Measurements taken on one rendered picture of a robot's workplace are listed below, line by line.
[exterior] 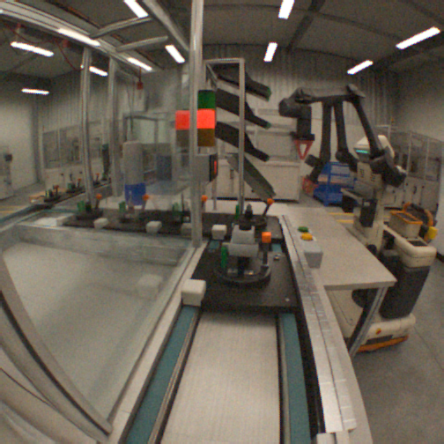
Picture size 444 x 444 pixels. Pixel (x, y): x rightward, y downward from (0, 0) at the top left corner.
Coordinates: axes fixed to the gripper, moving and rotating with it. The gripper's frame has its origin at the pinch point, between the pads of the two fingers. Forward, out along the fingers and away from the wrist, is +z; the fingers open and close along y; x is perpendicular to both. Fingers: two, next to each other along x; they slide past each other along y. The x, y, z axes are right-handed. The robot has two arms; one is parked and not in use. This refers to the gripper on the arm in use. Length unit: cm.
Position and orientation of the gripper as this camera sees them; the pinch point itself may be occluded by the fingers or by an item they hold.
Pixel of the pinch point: (302, 157)
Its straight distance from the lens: 88.6
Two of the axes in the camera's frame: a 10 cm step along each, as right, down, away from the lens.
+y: -1.3, 3.4, -9.3
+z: -0.1, 9.4, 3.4
